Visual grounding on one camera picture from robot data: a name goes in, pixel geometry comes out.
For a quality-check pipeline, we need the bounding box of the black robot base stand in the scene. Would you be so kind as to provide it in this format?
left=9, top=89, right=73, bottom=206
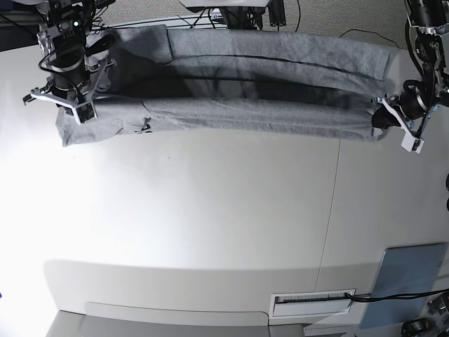
left=208, top=7, right=265, bottom=30

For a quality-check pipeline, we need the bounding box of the grey T-shirt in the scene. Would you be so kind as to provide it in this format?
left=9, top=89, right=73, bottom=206
left=56, top=25, right=392, bottom=146

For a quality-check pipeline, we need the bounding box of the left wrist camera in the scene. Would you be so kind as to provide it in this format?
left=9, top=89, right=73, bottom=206
left=401, top=134, right=424, bottom=154

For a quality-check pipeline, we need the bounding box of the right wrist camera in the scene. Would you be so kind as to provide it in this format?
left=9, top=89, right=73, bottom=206
left=73, top=101, right=97, bottom=125

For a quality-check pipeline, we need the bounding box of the blue-grey tablet pad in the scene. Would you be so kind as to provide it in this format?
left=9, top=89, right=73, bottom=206
left=359, top=242, right=447, bottom=329

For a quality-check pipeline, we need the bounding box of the black cable on table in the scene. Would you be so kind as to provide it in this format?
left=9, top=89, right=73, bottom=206
left=345, top=289, right=449, bottom=303

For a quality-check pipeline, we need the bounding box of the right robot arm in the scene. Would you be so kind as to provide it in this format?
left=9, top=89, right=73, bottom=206
left=22, top=1, right=116, bottom=124

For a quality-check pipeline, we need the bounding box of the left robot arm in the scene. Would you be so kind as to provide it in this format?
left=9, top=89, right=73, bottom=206
left=371, top=1, right=448, bottom=138

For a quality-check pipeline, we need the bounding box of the white table cable grommet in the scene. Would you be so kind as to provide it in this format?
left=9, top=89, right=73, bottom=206
left=269, top=289, right=356, bottom=319

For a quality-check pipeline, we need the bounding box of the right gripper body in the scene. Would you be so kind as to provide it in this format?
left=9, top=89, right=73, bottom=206
left=22, top=58, right=116, bottom=109

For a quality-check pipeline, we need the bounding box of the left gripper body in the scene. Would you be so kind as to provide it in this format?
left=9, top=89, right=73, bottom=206
left=374, top=80, right=438, bottom=138

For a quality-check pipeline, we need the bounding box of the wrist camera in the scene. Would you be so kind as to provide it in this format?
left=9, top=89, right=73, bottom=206
left=401, top=134, right=424, bottom=154
left=73, top=101, right=97, bottom=125

